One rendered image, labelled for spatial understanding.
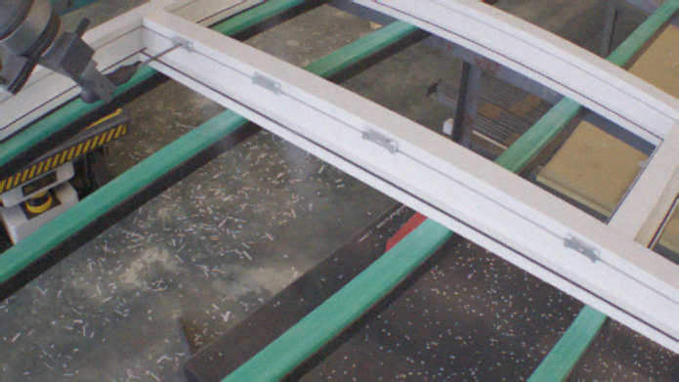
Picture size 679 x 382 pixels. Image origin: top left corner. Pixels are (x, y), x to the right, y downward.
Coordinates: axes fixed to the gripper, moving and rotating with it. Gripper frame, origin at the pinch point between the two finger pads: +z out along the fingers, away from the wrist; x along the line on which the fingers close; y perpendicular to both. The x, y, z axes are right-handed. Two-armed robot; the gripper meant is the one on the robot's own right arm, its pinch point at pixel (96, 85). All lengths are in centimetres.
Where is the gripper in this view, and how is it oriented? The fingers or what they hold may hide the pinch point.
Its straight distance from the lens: 114.4
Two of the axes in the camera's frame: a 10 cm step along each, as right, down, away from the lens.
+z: 4.0, 4.1, 8.2
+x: -7.8, -3.1, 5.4
